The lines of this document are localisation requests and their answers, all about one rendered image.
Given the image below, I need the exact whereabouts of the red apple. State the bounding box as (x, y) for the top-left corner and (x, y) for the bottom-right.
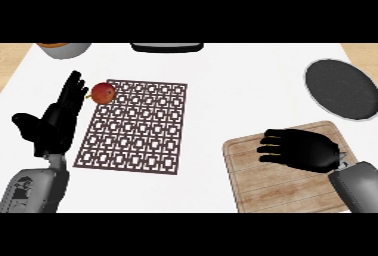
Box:
(84, 82), (118, 106)

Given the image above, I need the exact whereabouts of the wooden cutting board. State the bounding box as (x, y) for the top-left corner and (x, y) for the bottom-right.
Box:
(222, 120), (359, 214)

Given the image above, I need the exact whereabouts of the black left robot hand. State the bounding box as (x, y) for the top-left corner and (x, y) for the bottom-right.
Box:
(10, 70), (90, 158)

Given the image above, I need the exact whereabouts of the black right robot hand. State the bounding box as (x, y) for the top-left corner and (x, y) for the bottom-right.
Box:
(255, 128), (343, 174)

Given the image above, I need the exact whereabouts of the brown patterned placemat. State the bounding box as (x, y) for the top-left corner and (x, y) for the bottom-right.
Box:
(72, 78), (189, 176)

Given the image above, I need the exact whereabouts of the grey bowl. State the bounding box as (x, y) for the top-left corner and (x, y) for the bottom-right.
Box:
(35, 43), (93, 60)

